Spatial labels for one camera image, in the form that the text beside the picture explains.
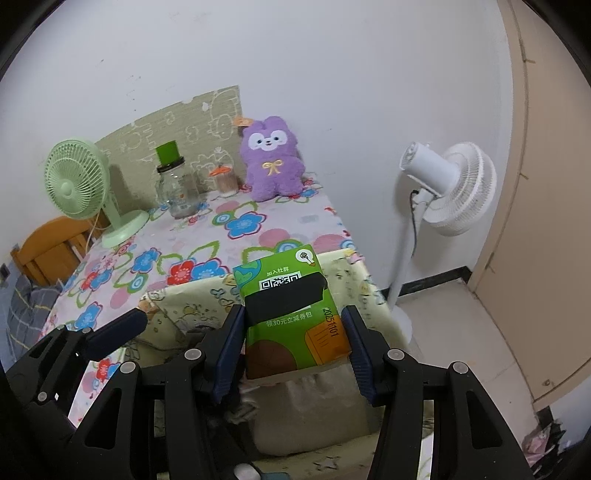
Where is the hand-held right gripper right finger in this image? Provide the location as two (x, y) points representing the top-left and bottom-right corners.
(341, 305), (536, 480)

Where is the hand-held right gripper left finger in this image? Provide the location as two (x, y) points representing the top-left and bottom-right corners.
(69, 305), (247, 480)

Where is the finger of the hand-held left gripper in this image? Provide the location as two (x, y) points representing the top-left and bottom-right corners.
(208, 415), (266, 480)
(81, 308), (149, 363)

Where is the green tissue packet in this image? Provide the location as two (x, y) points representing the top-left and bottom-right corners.
(232, 244), (354, 380)

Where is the white fluffy towel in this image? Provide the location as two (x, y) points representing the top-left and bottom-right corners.
(252, 364), (386, 455)

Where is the yellow printed storage box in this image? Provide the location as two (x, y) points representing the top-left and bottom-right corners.
(124, 248), (435, 480)

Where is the grey plaid blanket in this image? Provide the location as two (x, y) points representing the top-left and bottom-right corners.
(7, 272), (63, 352)

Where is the wooden chair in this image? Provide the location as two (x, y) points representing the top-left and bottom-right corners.
(10, 216), (105, 287)

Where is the glass jar with green lid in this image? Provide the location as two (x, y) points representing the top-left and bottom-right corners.
(154, 141), (200, 219)

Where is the green desk fan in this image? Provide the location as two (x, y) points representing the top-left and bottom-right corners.
(45, 138), (151, 250)

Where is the small jar with orange lid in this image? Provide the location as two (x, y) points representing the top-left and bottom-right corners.
(210, 165), (239, 198)

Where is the purple plush bunny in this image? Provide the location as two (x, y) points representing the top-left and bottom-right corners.
(239, 115), (306, 202)

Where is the green printed board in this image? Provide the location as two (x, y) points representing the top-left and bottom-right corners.
(95, 84), (243, 208)

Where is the white standing fan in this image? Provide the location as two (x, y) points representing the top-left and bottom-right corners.
(385, 142), (498, 344)

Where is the beige wardrobe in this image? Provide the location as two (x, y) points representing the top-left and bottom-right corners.
(468, 0), (591, 411)

